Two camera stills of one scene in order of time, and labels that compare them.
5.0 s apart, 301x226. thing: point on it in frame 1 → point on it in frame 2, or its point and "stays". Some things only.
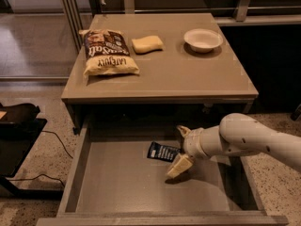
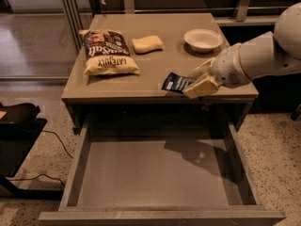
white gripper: x=190 y=144 → x=228 y=66
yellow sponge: x=143 y=45 stays
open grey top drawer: x=118 y=178 stays
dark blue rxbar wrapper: x=162 y=152 → x=174 y=82
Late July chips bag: x=107 y=53 stays
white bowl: x=202 y=40 stays
